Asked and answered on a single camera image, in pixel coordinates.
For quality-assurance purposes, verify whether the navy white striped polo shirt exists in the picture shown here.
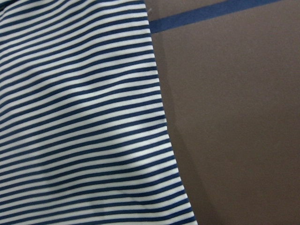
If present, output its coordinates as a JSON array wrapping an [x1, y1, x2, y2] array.
[[0, 0, 197, 225]]

